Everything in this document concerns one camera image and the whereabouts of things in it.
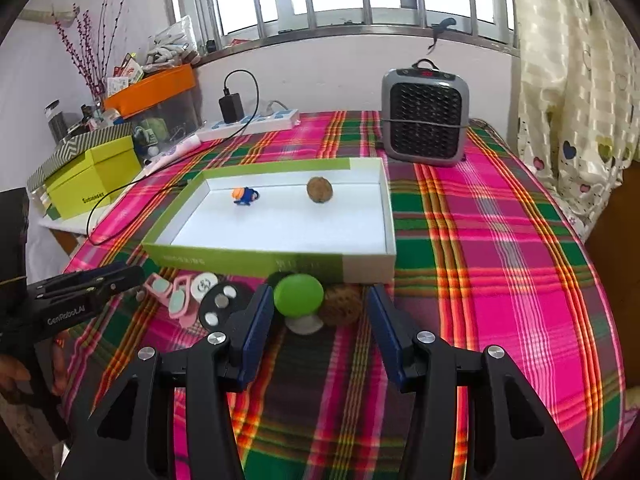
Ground black round disc with dots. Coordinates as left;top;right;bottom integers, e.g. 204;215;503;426
198;281;254;333

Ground brown walnut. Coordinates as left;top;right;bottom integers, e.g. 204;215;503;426
306;177;333;204
317;284;363;326

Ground orange gourd charm blue cord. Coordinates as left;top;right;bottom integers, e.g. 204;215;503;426
230;186;262;207

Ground grey portable heater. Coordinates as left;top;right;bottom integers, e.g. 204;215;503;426
380;58;470;166

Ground black charger adapter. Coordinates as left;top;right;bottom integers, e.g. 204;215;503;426
218;87;245;124

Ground person's left hand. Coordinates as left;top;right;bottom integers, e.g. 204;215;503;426
1;336;68;403

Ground yellow-green shoe box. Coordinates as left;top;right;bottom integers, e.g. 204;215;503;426
44;136;141;220

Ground green mushroom-shaped knob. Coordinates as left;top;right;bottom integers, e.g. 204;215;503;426
273;274;324;336

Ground pink white tube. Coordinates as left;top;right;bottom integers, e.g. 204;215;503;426
144;134;202;174

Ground green white cardboard box tray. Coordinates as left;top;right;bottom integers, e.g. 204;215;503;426
142;158;397;284

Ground orange lidded storage bin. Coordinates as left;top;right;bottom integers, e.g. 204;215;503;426
104;65;201;145

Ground cream heart-pattern curtain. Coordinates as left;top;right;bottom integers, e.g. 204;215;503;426
514;0;639;240

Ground black charger cable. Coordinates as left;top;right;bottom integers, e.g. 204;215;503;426
86;68;262;247

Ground pink clip with green pad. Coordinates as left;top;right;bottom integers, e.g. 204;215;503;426
143;273;174;307

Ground white power strip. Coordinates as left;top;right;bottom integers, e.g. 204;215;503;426
195;110;299;141

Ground plaid pink green bedsheet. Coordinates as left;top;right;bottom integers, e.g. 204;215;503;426
70;110;629;479

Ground purple flower branches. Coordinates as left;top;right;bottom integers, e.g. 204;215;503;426
50;0;129;101

